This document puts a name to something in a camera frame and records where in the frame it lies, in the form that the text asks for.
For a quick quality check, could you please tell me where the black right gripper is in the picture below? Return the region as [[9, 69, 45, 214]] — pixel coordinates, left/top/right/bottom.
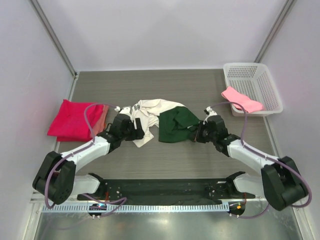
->
[[189, 119, 217, 143]]

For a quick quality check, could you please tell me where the white and green t shirt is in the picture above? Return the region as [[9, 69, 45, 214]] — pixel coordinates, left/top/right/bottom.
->
[[131, 99, 200, 148]]

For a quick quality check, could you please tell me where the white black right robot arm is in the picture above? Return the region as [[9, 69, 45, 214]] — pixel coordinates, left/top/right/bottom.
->
[[192, 115, 312, 211]]

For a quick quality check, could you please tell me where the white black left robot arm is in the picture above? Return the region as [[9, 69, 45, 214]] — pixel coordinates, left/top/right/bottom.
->
[[32, 113, 145, 205]]

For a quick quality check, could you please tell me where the pink t shirt in basket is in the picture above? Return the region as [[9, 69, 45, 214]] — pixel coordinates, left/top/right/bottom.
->
[[221, 86, 264, 114]]

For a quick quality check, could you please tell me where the folded salmon t shirt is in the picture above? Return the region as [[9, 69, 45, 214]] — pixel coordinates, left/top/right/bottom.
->
[[92, 105, 109, 136]]

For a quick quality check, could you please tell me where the white perforated plastic basket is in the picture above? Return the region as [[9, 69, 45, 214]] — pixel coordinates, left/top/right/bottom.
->
[[223, 62, 283, 117]]

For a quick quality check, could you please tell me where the folded magenta t shirt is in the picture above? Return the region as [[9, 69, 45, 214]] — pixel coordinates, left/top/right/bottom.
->
[[47, 99, 103, 142]]

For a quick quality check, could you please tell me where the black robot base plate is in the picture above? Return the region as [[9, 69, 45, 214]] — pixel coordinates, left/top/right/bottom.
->
[[91, 177, 256, 201]]

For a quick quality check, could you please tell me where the white slotted cable duct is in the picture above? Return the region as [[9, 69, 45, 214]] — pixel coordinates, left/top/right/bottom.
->
[[42, 202, 229, 213]]

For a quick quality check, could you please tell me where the right aluminium corner post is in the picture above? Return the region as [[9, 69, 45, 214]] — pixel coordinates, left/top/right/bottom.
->
[[254, 0, 297, 63]]

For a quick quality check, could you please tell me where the aluminium corner post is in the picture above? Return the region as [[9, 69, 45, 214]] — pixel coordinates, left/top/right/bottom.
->
[[28, 0, 77, 78], [254, 0, 297, 63]]

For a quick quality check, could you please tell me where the aluminium frame rail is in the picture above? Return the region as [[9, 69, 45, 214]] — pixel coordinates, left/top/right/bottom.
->
[[30, 191, 77, 203]]

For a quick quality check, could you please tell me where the left aluminium corner post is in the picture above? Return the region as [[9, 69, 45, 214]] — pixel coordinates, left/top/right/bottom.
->
[[28, 0, 77, 78]]

